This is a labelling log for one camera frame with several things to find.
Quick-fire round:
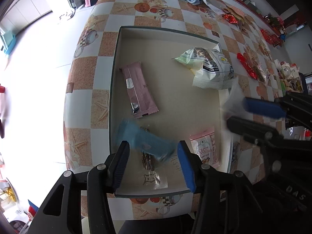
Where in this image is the silver grey snack bar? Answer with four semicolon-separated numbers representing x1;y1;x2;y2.
254;64;267;84

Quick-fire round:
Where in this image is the pink crispy cranberry packet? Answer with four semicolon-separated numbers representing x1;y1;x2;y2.
189;127;219;168

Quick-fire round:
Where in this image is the green white snack bag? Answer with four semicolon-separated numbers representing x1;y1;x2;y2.
174;47;234;90

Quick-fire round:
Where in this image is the light blue snack bar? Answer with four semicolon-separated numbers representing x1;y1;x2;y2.
114;120;177;162

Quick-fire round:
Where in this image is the clear bag brown snack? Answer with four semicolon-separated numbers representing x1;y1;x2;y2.
139;126;169;191

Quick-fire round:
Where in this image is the pink snack bar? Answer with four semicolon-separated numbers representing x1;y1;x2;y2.
120;61;159;118

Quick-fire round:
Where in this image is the red snack bar wrapper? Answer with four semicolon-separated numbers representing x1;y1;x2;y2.
237;53;258;80

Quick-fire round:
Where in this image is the small red foil packet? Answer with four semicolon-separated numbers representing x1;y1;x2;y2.
222;14;239;25

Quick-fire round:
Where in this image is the shallow green-rimmed cardboard tray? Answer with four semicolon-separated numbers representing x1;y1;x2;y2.
108;25;235;199

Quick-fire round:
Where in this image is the white cloth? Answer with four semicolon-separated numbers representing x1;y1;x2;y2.
202;0;227;15

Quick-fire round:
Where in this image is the blue dustpan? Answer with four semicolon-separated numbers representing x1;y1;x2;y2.
1;31;16;55

